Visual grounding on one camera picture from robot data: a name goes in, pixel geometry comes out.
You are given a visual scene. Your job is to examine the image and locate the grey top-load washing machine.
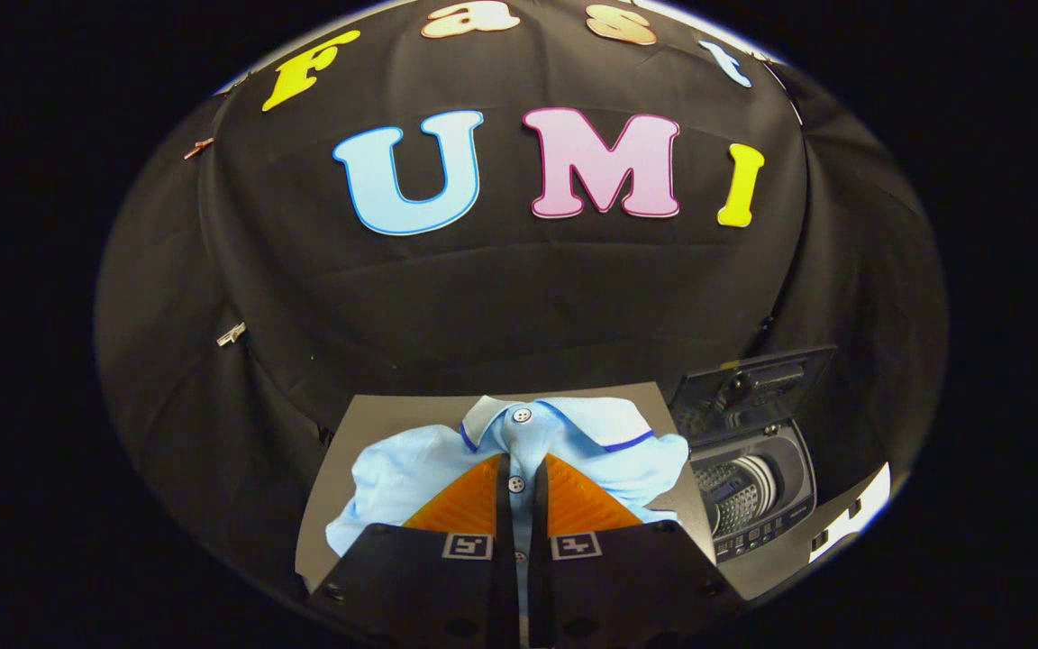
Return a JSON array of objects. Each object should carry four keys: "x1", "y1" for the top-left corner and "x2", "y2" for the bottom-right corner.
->
[{"x1": 688, "y1": 419, "x2": 817, "y2": 564}]

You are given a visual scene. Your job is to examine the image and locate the black backdrop cloth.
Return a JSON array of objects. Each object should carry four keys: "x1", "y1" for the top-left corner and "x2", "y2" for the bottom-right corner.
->
[{"x1": 94, "y1": 0, "x2": 948, "y2": 623}]

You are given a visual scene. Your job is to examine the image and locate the grey cabinet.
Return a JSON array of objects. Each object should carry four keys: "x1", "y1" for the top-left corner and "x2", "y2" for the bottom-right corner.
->
[{"x1": 294, "y1": 383, "x2": 718, "y2": 591}]

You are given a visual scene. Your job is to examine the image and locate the light blue polo shirt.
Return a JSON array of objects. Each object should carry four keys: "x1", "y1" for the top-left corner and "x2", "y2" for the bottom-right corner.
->
[{"x1": 325, "y1": 395, "x2": 691, "y2": 649}]

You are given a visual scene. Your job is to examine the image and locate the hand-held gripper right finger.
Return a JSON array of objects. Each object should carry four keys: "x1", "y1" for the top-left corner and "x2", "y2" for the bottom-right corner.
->
[{"x1": 530, "y1": 453, "x2": 750, "y2": 649}]

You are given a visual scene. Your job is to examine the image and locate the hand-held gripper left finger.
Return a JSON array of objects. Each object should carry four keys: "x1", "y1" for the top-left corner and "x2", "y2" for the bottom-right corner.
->
[{"x1": 307, "y1": 453, "x2": 524, "y2": 649}]

